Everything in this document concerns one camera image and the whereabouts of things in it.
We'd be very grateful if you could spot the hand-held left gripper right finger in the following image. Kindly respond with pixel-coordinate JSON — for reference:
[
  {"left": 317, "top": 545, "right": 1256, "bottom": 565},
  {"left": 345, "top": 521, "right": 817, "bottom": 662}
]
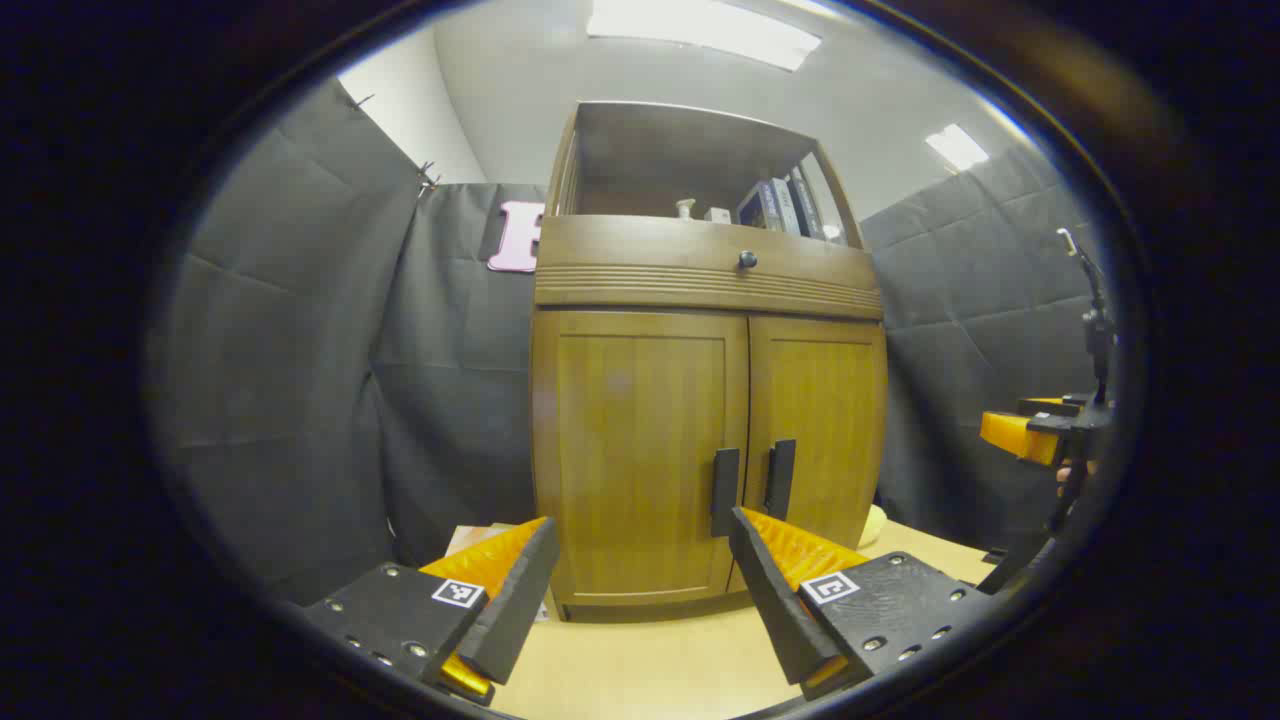
[{"left": 728, "top": 506, "right": 993, "bottom": 701}]

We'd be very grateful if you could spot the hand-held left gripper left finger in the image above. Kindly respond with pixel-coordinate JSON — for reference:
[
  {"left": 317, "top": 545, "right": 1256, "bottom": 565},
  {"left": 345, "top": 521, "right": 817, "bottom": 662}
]
[{"left": 303, "top": 516, "right": 561, "bottom": 707}]

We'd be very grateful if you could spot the wooden cabinet door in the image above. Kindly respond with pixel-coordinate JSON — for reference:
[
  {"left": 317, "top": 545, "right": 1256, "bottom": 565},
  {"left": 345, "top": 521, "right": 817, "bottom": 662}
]
[
  {"left": 728, "top": 315, "right": 889, "bottom": 593},
  {"left": 533, "top": 310, "right": 751, "bottom": 608}
]

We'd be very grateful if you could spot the wooden double-door shoe cabinet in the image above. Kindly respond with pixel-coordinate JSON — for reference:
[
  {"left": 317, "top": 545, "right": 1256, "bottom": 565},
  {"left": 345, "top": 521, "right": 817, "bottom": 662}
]
[{"left": 530, "top": 100, "right": 889, "bottom": 623}]

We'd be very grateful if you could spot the wooden cabinet drawer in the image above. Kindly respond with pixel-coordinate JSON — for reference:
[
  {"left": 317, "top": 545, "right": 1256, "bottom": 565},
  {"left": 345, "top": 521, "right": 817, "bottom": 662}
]
[{"left": 535, "top": 215, "right": 884, "bottom": 321}]

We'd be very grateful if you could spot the white flat book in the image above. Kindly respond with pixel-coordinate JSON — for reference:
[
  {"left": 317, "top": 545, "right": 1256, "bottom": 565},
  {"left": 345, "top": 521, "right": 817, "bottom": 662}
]
[{"left": 445, "top": 523, "right": 551, "bottom": 621}]

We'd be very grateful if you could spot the small ceiling light panel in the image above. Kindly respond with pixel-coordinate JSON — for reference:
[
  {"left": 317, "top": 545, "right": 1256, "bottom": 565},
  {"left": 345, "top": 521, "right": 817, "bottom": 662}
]
[{"left": 925, "top": 123, "right": 991, "bottom": 171}]

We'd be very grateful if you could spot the dark upright book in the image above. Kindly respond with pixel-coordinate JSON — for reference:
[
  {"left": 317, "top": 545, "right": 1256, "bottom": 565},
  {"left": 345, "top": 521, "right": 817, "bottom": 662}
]
[
  {"left": 737, "top": 180, "right": 776, "bottom": 231},
  {"left": 788, "top": 170, "right": 827, "bottom": 241}
]

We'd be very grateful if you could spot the grey upright book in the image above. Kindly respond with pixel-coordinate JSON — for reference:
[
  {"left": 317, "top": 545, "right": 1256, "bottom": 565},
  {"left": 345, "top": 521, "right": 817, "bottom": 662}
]
[{"left": 770, "top": 178, "right": 803, "bottom": 236}]

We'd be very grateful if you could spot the black backdrop cloth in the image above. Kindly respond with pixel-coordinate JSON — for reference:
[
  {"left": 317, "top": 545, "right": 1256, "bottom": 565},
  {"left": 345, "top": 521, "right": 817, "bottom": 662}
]
[{"left": 150, "top": 78, "right": 1111, "bottom": 606}]

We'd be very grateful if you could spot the large ceiling light panel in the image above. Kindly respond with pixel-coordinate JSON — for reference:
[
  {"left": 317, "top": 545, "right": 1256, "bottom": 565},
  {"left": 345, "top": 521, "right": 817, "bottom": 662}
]
[{"left": 587, "top": 0, "right": 823, "bottom": 73}]

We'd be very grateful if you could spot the black left door handle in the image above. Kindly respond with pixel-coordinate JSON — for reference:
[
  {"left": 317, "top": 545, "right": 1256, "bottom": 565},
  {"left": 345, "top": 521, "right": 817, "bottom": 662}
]
[{"left": 711, "top": 448, "right": 741, "bottom": 538}]

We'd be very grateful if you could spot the black door handle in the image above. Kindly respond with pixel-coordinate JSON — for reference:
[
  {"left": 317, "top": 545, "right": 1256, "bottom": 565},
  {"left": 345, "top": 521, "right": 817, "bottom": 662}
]
[
  {"left": 765, "top": 440, "right": 797, "bottom": 521},
  {"left": 711, "top": 448, "right": 741, "bottom": 538}
]

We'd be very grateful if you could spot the black right door handle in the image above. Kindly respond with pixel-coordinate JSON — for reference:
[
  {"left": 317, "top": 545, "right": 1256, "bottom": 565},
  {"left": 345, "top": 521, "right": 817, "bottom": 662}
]
[{"left": 765, "top": 440, "right": 797, "bottom": 521}]

